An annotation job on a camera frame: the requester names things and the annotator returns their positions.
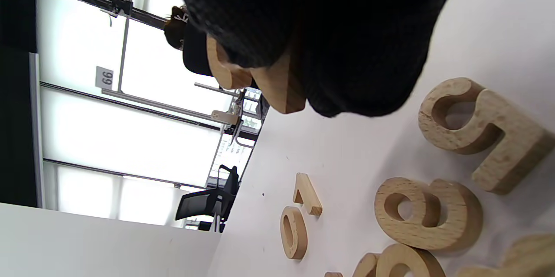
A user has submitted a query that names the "person's right hand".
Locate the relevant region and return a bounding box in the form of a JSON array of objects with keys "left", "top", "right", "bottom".
[{"left": 150, "top": 0, "right": 467, "bottom": 118}]

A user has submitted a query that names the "pile of wooden number blocks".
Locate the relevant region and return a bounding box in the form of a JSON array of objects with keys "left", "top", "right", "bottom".
[{"left": 324, "top": 78, "right": 555, "bottom": 277}]

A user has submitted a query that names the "white rolling cart dark top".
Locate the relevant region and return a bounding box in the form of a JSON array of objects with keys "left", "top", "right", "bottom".
[{"left": 221, "top": 95, "right": 266, "bottom": 143}]

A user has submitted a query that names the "white partition panel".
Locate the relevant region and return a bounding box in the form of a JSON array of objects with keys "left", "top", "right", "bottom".
[{"left": 0, "top": 202, "right": 222, "bottom": 277}]

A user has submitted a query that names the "black high-back office chair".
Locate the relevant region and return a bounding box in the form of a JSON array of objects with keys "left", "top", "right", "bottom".
[{"left": 182, "top": 23, "right": 261, "bottom": 91}]

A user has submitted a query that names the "white cylindrical device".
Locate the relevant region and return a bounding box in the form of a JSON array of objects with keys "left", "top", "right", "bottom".
[{"left": 211, "top": 110, "right": 240, "bottom": 126}]

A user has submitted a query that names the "curved flat-based wooden number block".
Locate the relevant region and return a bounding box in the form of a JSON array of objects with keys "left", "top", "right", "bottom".
[{"left": 206, "top": 34, "right": 307, "bottom": 115}]

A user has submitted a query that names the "black mesh office chair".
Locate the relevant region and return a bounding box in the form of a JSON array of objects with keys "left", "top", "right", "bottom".
[{"left": 176, "top": 165, "right": 240, "bottom": 233}]

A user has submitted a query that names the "oval ring wooden number block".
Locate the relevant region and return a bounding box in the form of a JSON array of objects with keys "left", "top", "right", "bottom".
[{"left": 280, "top": 206, "right": 309, "bottom": 260}]

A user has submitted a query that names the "white number sign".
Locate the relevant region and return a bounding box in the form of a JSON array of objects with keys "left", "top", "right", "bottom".
[{"left": 95, "top": 66, "right": 114, "bottom": 90}]

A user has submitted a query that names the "straight hooked wooden number block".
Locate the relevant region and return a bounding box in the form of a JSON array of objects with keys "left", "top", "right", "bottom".
[{"left": 293, "top": 173, "right": 323, "bottom": 217}]

